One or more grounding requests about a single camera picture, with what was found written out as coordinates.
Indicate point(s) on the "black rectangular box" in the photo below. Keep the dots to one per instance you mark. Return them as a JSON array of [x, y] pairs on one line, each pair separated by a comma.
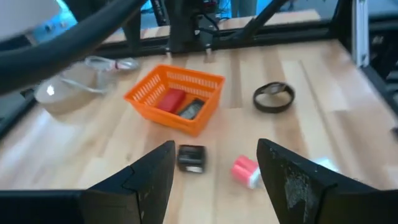
[[191, 109]]

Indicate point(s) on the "silver aluminium frame post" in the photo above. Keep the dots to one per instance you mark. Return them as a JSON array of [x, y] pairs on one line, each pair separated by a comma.
[[360, 31]]

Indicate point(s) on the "pink white charger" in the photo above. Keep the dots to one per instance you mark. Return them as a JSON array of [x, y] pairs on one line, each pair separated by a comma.
[[244, 169]]

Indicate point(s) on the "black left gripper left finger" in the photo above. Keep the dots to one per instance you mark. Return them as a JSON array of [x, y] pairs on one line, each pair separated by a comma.
[[143, 193]]

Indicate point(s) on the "black white charger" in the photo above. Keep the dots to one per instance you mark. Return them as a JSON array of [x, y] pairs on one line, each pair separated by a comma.
[[191, 157]]

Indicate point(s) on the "red rectangular case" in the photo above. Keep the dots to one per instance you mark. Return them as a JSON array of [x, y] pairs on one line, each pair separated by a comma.
[[171, 100]]

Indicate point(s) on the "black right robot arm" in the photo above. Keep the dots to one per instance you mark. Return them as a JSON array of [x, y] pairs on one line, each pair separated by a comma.
[[183, 25]]

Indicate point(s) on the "orange plastic basket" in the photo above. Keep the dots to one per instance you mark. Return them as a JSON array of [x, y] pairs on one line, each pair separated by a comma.
[[146, 93]]

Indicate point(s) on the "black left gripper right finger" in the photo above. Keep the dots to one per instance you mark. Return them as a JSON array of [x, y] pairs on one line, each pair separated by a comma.
[[295, 193]]

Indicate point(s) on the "white shade table lamp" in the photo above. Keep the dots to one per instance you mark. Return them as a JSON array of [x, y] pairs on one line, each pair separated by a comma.
[[74, 96]]

